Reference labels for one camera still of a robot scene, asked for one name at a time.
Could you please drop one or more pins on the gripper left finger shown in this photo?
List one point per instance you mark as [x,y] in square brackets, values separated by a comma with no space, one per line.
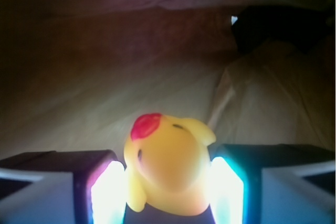
[63,187]

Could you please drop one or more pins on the yellow rubber duck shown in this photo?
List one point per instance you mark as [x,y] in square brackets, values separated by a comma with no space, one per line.
[168,163]

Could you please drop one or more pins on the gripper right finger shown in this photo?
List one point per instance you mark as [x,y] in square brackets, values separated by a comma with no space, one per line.
[273,184]

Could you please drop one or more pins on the brown paper bag enclosure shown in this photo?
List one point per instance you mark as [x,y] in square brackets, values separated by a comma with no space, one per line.
[75,74]

